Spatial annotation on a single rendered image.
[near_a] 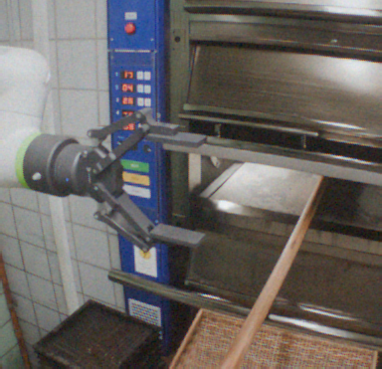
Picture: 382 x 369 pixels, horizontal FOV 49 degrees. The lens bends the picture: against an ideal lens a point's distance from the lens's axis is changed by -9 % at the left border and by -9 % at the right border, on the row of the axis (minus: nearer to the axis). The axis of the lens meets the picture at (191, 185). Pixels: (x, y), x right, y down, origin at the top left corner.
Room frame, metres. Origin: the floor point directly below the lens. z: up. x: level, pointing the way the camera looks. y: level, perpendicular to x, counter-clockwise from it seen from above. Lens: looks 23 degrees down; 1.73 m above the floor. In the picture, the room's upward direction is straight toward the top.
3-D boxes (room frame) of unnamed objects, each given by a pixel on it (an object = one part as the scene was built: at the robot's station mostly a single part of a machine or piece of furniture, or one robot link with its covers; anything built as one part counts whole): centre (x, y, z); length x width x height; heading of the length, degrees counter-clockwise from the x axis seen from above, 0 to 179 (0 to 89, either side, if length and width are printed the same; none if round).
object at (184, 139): (0.54, 0.02, 1.56); 0.07 x 0.03 x 0.01; 65
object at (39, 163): (0.63, 0.20, 1.49); 0.12 x 0.06 x 0.09; 155
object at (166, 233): (0.54, 0.02, 1.42); 0.07 x 0.03 x 0.01; 65
